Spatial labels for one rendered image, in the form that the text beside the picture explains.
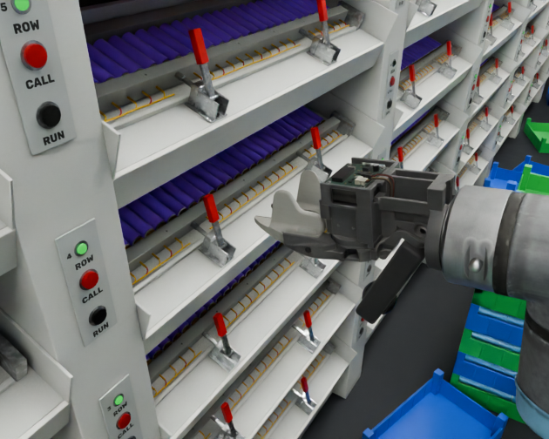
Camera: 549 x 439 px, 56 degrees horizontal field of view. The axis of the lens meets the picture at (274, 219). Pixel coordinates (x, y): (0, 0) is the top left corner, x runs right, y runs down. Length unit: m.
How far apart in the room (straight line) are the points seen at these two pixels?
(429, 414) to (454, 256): 1.04
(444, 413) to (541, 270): 1.07
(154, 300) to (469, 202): 0.36
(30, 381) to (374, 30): 0.74
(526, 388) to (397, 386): 1.01
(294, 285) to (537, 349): 0.53
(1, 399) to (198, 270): 0.25
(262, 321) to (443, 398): 0.76
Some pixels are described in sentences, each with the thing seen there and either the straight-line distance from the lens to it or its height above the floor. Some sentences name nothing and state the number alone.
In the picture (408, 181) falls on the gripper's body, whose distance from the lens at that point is 0.49.
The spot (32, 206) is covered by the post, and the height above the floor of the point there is 0.94.
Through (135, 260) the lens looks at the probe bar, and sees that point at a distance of 0.62.
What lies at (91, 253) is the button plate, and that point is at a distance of 0.48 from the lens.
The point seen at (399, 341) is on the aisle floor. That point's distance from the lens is 1.64.
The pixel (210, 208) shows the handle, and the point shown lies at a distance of 0.64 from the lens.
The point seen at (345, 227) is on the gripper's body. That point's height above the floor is 0.86.
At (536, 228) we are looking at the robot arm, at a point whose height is 0.92.
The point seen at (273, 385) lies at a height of 0.35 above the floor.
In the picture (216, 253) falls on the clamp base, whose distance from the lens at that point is 0.66.
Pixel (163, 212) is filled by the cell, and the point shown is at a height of 0.79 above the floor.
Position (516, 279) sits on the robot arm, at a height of 0.88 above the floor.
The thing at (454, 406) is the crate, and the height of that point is 0.00.
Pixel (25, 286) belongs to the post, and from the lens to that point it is 0.47.
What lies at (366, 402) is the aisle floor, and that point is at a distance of 1.47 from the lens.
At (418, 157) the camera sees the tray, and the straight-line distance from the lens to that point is 1.45.
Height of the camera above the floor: 1.14
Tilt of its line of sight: 32 degrees down
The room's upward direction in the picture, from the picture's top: straight up
